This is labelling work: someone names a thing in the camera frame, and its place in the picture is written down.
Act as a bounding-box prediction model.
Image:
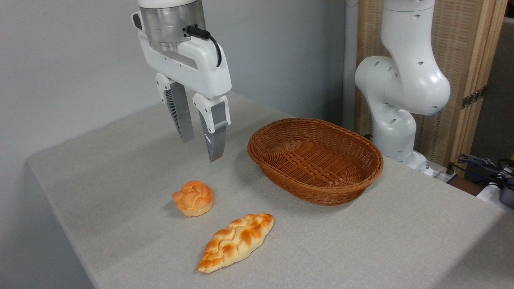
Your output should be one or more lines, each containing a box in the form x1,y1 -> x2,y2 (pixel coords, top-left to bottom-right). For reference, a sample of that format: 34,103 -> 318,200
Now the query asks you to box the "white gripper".
138,32 -> 233,163

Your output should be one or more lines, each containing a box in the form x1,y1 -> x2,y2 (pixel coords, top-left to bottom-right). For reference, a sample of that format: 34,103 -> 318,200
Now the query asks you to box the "round orange bread roll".
172,180 -> 214,218

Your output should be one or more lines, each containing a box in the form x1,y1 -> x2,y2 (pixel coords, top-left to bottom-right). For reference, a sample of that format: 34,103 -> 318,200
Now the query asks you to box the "brown wicker oval basket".
247,118 -> 384,206

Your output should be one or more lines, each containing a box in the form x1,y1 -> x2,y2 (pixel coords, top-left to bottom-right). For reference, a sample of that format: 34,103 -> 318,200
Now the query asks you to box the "long braided bread loaf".
196,213 -> 275,274

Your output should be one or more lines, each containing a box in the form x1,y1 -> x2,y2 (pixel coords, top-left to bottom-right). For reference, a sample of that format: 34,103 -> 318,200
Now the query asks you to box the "grey fabric tablecloth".
26,90 -> 514,289

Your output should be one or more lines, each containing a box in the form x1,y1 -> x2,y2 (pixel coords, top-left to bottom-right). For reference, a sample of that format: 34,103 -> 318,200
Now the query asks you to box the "white power strip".
430,164 -> 457,184

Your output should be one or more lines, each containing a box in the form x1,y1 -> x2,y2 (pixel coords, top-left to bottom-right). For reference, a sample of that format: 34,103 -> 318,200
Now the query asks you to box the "wooden woven folding screen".
355,0 -> 508,177

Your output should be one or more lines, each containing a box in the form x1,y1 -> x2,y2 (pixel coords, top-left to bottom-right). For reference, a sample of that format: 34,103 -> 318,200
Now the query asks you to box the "black metal screen hinge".
461,86 -> 487,109

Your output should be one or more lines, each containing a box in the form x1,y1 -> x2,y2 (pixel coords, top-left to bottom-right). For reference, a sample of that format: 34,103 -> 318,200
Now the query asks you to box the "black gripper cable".
185,25 -> 222,67

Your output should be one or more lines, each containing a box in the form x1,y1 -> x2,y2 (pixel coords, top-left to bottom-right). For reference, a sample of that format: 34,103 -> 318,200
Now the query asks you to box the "grey blue cable bundle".
457,154 -> 514,190

